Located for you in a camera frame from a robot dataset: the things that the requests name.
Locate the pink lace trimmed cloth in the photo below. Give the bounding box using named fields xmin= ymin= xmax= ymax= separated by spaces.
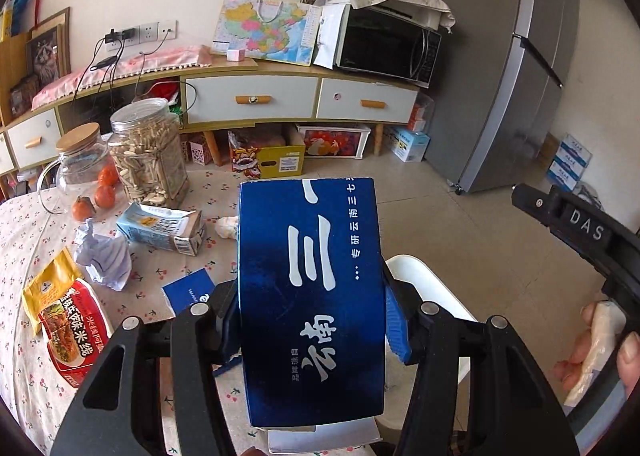
xmin=31 ymin=44 xmax=213 ymax=111

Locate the black charger cable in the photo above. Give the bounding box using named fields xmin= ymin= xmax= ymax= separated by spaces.
xmin=75 ymin=33 xmax=126 ymax=96

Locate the person's right hand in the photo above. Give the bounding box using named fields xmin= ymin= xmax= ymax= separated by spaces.
xmin=554 ymin=300 xmax=640 ymax=408

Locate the white paper bag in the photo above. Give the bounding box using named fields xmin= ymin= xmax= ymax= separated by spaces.
xmin=312 ymin=3 xmax=351 ymax=70

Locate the wooden cabinet with white drawers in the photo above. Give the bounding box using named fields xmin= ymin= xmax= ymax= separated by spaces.
xmin=0 ymin=56 xmax=421 ymax=187

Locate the wide white cabinet drawer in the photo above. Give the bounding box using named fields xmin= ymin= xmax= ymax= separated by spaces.
xmin=184 ymin=76 xmax=320 ymax=124

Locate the crumpled white tissue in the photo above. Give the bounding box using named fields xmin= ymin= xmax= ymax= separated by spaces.
xmin=215 ymin=216 xmax=241 ymax=241

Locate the light blue milk carton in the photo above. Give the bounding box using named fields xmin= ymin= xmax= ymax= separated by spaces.
xmin=116 ymin=201 xmax=207 ymax=255

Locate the orange white boxes stack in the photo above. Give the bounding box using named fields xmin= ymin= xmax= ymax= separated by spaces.
xmin=406 ymin=96 xmax=431 ymax=133

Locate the blue white tissue carton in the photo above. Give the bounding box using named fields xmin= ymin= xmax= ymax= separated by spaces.
xmin=389 ymin=127 xmax=432 ymax=163

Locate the white drawer with sticker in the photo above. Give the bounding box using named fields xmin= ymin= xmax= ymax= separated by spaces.
xmin=316 ymin=78 xmax=418 ymax=123

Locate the brown cardboard box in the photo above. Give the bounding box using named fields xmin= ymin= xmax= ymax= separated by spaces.
xmin=537 ymin=133 xmax=560 ymax=167

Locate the red white noodle packet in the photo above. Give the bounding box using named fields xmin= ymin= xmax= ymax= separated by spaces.
xmin=39 ymin=278 xmax=117 ymax=389

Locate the white wall socket row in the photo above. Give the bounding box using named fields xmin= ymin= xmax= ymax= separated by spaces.
xmin=107 ymin=20 xmax=178 ymax=44

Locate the yellow snack packet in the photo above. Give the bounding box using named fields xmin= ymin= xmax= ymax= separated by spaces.
xmin=21 ymin=246 xmax=86 ymax=337

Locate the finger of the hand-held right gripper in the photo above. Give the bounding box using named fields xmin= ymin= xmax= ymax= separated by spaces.
xmin=510 ymin=183 xmax=615 ymax=257

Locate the yellow printed cardboard box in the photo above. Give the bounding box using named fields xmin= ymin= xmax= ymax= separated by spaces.
xmin=227 ymin=130 xmax=307 ymax=181

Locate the clear plastic seed jar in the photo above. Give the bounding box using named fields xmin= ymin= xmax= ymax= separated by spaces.
xmin=107 ymin=98 xmax=190 ymax=209

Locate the white plastic bin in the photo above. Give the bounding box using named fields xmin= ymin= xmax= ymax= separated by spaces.
xmin=384 ymin=253 xmax=481 ymax=387

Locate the grey refrigerator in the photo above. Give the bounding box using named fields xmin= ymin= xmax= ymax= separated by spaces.
xmin=425 ymin=0 xmax=581 ymax=194

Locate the brown patterned box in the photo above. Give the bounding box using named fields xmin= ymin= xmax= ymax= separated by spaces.
xmin=10 ymin=76 xmax=41 ymax=119

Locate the colourful map bag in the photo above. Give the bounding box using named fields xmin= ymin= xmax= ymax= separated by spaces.
xmin=210 ymin=0 xmax=322 ymax=67

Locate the small blue card packet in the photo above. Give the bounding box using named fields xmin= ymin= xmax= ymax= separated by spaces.
xmin=161 ymin=267 xmax=221 ymax=319

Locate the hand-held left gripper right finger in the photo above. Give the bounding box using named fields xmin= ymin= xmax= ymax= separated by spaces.
xmin=382 ymin=256 xmax=581 ymax=456

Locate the red cloth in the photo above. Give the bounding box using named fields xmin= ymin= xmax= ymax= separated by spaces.
xmin=147 ymin=80 xmax=180 ymax=109

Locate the white paper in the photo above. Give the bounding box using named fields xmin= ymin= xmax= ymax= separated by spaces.
xmin=74 ymin=217 xmax=133 ymax=293

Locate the pink dotted small box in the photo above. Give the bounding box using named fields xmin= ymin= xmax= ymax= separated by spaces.
xmin=187 ymin=133 xmax=213 ymax=165

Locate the orange mandarin with stem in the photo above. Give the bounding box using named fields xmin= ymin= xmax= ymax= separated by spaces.
xmin=71 ymin=196 xmax=96 ymax=223

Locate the framed cat picture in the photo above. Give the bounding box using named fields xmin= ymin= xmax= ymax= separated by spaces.
xmin=25 ymin=7 xmax=71 ymax=86

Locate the small white curved drawer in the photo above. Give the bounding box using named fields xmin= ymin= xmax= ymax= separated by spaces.
xmin=0 ymin=133 xmax=16 ymax=174
xmin=7 ymin=108 xmax=63 ymax=169

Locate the glass pitcher with bamboo lid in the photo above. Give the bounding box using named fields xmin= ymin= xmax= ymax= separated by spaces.
xmin=37 ymin=123 xmax=121 ymax=224

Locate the white storage box red picture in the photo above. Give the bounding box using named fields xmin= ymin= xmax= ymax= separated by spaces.
xmin=295 ymin=123 xmax=372 ymax=161

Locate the wooden open shelf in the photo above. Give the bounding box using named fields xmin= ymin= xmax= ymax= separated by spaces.
xmin=0 ymin=33 xmax=36 ymax=129

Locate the black microwave oven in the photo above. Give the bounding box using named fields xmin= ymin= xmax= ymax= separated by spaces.
xmin=332 ymin=6 xmax=443 ymax=89

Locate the dark blue cardboard box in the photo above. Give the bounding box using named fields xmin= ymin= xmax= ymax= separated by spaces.
xmin=235 ymin=177 xmax=388 ymax=429

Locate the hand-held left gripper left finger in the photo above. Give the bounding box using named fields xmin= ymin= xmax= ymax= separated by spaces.
xmin=50 ymin=280 xmax=246 ymax=456

